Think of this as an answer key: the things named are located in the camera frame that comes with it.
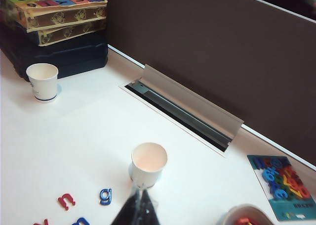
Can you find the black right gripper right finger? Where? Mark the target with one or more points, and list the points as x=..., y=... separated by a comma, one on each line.
x=149, y=210

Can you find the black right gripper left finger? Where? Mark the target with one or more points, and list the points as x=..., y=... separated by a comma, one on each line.
x=128, y=212

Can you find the blue letter g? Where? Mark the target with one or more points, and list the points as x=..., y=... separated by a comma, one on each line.
x=105, y=197

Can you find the white paper cup blue logo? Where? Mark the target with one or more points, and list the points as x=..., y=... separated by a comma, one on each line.
x=43, y=84
x=145, y=175

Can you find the blue letter m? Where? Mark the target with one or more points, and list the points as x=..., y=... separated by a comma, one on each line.
x=80, y=221

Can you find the red letter n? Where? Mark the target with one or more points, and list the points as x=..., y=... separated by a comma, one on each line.
x=66, y=201

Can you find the red letter z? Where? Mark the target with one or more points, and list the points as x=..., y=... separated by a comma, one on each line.
x=40, y=222

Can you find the red plastic letter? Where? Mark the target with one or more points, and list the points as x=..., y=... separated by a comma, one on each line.
x=244, y=221

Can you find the teal letter puzzle board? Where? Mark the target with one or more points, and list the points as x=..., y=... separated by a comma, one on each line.
x=284, y=185

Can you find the beige paper pulp tray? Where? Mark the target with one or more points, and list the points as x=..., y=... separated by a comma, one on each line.
x=237, y=212

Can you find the dark blue plastic case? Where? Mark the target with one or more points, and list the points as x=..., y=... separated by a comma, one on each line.
x=61, y=59

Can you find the brown fabric desk partition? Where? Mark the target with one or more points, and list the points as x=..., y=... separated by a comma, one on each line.
x=197, y=49

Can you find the yellow and blue puzzle box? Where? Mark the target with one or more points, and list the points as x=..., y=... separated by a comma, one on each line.
x=71, y=32

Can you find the yellow alphabet puzzle box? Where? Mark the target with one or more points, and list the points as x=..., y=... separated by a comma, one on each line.
x=49, y=2

